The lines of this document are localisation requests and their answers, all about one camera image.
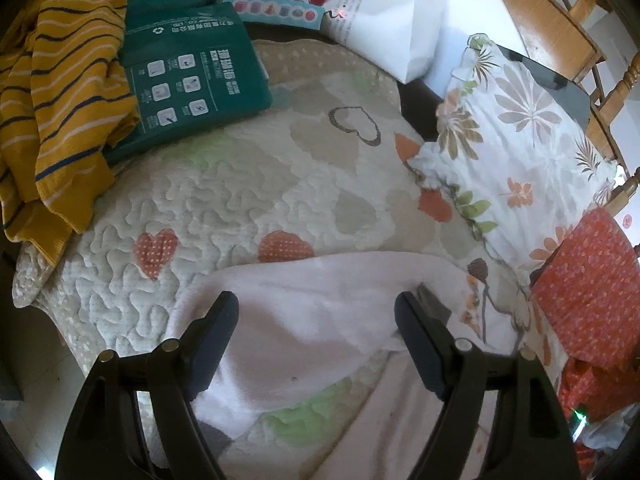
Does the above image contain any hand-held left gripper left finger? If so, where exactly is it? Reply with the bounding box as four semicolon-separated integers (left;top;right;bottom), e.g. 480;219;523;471
55;290;241;480

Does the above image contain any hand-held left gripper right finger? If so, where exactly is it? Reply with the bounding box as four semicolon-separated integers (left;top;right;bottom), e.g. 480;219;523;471
394;291;583;480

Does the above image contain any pale pink small garment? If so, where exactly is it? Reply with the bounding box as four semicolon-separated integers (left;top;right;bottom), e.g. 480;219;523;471
150;252;521;480

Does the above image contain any yellow striped garment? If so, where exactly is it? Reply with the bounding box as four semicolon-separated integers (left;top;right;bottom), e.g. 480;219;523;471
0;0;143;266

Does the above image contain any quilted heart print blanket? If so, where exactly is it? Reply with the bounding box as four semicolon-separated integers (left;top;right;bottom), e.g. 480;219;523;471
12;40;571;480

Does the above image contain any red patterned cloth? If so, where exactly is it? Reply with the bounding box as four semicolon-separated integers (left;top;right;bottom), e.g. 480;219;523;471
530;207;640;426

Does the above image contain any floral print pillow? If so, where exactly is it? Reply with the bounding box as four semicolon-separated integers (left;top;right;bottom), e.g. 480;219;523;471
407;32;621;281

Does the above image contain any green printed bag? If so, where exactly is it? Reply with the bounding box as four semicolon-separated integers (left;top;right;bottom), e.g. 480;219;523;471
105;2;273;166

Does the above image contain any dark flat board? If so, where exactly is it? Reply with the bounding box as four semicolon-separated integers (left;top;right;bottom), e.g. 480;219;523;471
492;42;593;131

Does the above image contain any white plastic bag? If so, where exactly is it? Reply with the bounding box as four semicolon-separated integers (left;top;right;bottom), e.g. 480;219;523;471
270;0;451;83

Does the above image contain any white cloth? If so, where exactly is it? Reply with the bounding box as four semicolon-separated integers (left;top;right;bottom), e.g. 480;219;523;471
415;0;531;93

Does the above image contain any strip with coloured shapes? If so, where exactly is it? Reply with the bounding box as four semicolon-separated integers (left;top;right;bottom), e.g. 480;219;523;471
222;0;326;31

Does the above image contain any wooden chair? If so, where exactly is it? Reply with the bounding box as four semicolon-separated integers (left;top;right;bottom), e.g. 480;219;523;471
520;0;640;218

